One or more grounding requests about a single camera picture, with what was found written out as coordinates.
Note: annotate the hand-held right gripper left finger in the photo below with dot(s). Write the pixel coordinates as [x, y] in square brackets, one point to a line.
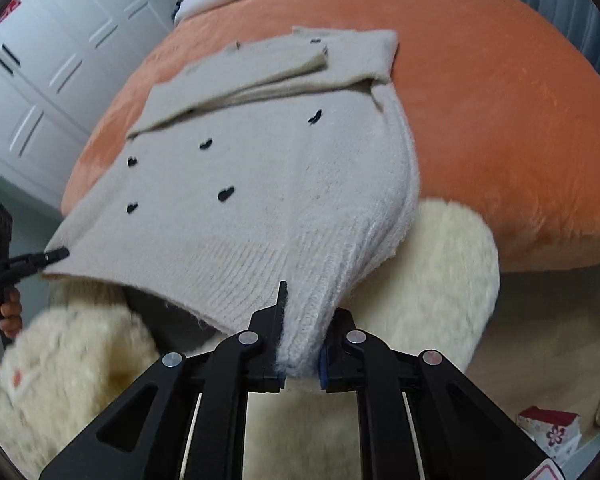
[272, 360]

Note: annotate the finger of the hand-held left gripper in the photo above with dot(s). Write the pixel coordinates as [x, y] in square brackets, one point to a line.
[50, 255]

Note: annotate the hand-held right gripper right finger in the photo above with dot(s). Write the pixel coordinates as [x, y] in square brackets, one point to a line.
[337, 360]

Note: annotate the beige knit sweater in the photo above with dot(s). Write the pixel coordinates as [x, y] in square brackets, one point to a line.
[280, 185]

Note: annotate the person's left hand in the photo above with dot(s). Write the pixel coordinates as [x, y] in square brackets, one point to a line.
[11, 316]

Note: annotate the cream fluffy fleece clothing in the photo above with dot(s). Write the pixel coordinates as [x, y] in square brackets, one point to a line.
[430, 285]

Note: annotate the white wardrobe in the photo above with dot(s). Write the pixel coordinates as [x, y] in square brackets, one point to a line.
[55, 60]

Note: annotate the red paper cutout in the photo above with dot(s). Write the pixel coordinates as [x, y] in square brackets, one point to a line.
[10, 10]

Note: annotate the floral print box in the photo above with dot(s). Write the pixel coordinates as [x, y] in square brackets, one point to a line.
[550, 432]

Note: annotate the orange fleece blanket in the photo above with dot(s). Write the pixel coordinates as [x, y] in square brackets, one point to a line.
[480, 110]

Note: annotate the blue-grey curtain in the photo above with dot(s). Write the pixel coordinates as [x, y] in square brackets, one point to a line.
[580, 20]

